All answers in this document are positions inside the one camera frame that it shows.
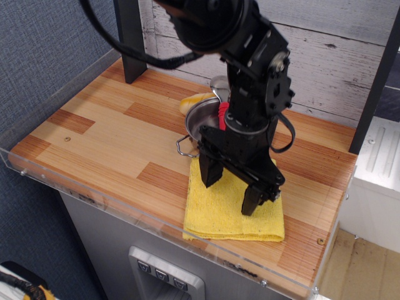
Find black braided cable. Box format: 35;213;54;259
79;0;204;69

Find black yellow cable bundle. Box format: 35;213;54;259
0;261;54;300

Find silver metal spoon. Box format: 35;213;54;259
210;75;231;103

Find yellow napkin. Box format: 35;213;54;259
182;158;285;242

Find black left frame post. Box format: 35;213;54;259
114;0;147;84

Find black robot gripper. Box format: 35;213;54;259
199;118;284;216

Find white side appliance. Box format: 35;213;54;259
338;117;399;253

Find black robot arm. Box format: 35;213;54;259
160;1;294;216

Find silver dispenser button panel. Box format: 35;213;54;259
129;246;206;299

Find yellow toy banana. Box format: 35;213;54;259
179;92;215;116

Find black right frame post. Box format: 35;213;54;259
349;9;399;154

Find silver metal pot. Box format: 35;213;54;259
176;96;221;158

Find grey toy fridge cabinet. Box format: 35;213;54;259
58;191;291;300

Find black frame post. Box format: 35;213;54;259
114;0;147;84
349;9;399;154

